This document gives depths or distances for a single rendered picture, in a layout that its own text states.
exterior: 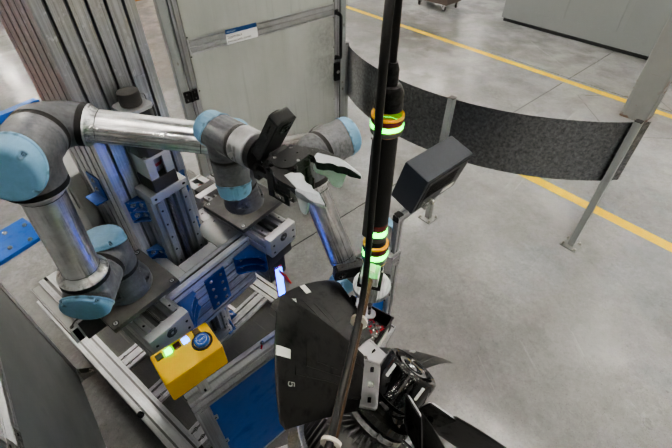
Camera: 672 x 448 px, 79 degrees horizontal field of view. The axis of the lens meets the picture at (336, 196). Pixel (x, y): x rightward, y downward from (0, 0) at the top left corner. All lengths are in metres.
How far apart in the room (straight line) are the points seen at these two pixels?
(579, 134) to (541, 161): 0.24
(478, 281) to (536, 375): 0.62
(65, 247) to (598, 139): 2.50
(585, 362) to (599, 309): 0.40
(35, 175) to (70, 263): 0.27
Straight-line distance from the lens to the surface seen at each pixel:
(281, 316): 0.76
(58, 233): 1.06
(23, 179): 0.94
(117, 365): 2.33
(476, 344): 2.50
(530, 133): 2.58
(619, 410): 2.62
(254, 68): 2.60
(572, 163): 2.75
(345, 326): 1.04
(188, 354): 1.20
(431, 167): 1.44
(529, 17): 7.19
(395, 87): 0.51
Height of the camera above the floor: 2.08
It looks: 41 degrees down
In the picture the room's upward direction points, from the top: straight up
